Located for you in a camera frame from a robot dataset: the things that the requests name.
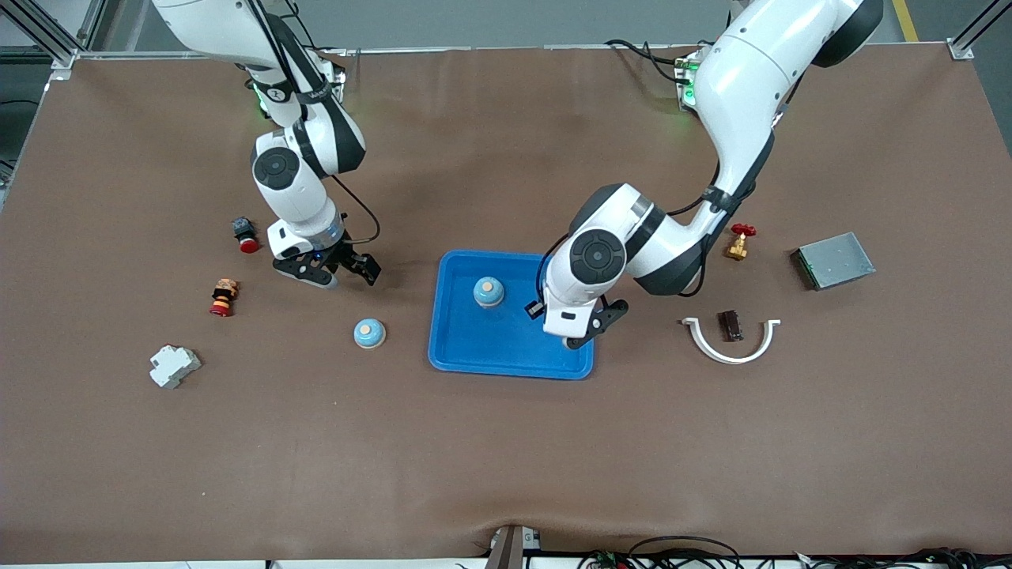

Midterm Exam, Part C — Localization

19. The blue plastic tray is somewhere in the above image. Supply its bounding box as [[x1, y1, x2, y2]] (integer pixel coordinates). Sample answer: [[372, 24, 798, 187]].
[[428, 250, 596, 381]]

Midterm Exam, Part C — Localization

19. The red yellow black push button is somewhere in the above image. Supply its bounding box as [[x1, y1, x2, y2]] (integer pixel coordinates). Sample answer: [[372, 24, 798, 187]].
[[209, 278, 240, 318]]

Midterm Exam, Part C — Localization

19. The brown table mat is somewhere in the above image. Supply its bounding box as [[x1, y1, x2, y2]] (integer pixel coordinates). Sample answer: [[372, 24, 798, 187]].
[[0, 43, 1012, 563]]

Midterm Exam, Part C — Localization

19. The white circuit breaker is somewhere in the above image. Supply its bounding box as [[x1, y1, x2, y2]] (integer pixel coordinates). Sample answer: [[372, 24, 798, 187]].
[[149, 345, 202, 390]]

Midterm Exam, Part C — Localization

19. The white half-round pipe clamp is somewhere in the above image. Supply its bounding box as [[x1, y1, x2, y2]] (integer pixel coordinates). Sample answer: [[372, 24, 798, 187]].
[[682, 317, 782, 365]]

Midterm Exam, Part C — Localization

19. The brass valve red handwheel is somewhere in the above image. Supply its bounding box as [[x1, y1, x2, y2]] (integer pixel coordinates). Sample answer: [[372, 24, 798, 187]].
[[723, 223, 757, 261]]

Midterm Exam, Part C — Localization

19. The silver metal power supply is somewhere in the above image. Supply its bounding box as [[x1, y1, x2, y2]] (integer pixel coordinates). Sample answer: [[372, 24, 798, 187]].
[[791, 232, 877, 291]]

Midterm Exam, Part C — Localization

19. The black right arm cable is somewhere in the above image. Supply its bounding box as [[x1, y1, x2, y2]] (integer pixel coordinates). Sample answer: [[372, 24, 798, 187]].
[[245, 0, 382, 246]]

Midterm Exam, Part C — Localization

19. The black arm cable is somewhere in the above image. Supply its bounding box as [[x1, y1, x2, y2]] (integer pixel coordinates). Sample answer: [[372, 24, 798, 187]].
[[245, 0, 382, 246], [536, 158, 744, 305]]

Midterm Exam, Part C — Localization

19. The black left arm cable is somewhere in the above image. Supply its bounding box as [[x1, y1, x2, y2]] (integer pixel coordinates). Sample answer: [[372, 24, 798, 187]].
[[536, 158, 744, 305]]

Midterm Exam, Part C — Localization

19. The black cable loop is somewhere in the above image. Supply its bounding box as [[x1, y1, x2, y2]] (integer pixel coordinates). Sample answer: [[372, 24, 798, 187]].
[[577, 536, 744, 569]]

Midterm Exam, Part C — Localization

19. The black base cable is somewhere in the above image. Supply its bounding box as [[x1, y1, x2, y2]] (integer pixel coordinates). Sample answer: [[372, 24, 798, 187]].
[[605, 38, 697, 80]]

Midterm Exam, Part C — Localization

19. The aluminium frame rail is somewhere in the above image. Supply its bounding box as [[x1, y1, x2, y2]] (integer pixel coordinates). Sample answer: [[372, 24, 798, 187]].
[[0, 0, 108, 68], [949, 0, 1012, 60]]

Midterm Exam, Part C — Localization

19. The black cable bundle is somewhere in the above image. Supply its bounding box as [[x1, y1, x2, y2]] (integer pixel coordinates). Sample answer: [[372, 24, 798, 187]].
[[791, 547, 1012, 569]]

